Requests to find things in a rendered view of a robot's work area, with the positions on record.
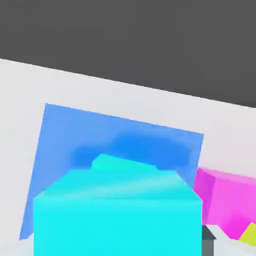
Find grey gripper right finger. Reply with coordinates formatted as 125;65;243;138
201;224;256;256

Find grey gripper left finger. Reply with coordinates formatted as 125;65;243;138
7;233;35;256

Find small cyan cube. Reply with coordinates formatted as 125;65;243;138
33;168;203;256

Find small yellow-green cube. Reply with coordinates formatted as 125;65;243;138
238;221;256;247

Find large magenta box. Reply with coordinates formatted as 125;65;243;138
192;167;256;241

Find large blue box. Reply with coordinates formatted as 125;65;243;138
18;103;205;241

